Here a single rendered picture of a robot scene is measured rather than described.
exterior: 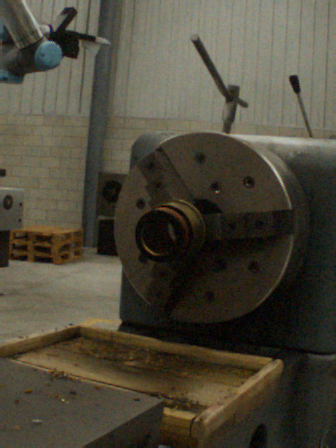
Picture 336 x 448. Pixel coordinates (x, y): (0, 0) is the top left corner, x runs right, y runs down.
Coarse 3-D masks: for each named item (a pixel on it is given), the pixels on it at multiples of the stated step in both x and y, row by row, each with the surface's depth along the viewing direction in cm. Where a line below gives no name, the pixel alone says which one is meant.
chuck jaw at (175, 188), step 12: (156, 156) 100; (144, 168) 101; (156, 168) 100; (168, 168) 101; (156, 180) 98; (168, 180) 98; (180, 180) 102; (156, 192) 98; (168, 192) 95; (180, 192) 99; (156, 204) 96; (192, 204) 100
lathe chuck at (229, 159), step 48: (192, 144) 102; (240, 144) 98; (144, 192) 106; (192, 192) 102; (240, 192) 98; (288, 192) 96; (240, 240) 98; (288, 240) 95; (144, 288) 106; (192, 288) 102; (240, 288) 98
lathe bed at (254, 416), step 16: (176, 336) 117; (192, 336) 118; (256, 352) 111; (288, 352) 109; (304, 352) 110; (288, 368) 99; (304, 368) 109; (288, 384) 98; (272, 400) 97; (288, 400) 107; (256, 416) 90; (272, 416) 98; (288, 416) 108; (240, 432) 83; (256, 432) 97; (272, 432) 99; (288, 432) 109
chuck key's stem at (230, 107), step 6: (228, 84) 102; (228, 90) 102; (234, 90) 102; (228, 102) 102; (234, 102) 102; (228, 108) 102; (234, 108) 102; (222, 114) 103; (228, 114) 102; (234, 114) 103; (222, 120) 103; (228, 120) 103; (234, 120) 103; (222, 126) 104; (228, 126) 103; (222, 132) 103; (228, 132) 103
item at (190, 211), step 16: (160, 208) 89; (176, 208) 90; (192, 208) 92; (144, 224) 89; (160, 224) 94; (176, 224) 87; (192, 224) 89; (144, 240) 90; (160, 240) 94; (176, 240) 87; (192, 240) 89; (160, 256) 88; (176, 256) 88; (192, 256) 93
